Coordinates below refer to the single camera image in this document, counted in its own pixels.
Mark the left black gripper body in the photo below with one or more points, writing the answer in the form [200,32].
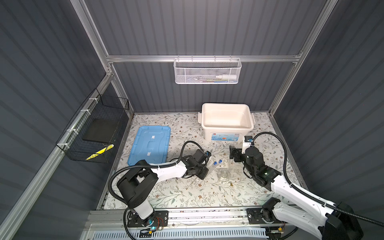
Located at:
[201,172]

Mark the white bottle in basket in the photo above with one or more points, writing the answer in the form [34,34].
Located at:
[227,77]

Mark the black wire basket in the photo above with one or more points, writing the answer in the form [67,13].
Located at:
[96,133]

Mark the clear glass flask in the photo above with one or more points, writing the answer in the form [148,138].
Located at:
[224,175]

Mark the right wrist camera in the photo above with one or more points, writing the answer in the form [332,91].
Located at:
[247,142]

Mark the white plastic storage bin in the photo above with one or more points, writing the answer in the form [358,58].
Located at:
[225,122]

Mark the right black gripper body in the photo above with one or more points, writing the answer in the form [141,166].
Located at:
[239,157]

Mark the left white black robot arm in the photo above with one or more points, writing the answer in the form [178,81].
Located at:
[133,184]

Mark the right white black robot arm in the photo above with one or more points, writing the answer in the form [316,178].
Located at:
[319,217]

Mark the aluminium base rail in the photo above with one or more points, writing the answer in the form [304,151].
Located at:
[216,217]

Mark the blue plastic lid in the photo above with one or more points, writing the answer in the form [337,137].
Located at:
[151,144]

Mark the clear test tube rack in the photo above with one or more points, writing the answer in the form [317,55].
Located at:
[235,166]

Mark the white wire mesh basket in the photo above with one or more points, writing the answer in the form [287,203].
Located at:
[203,71]

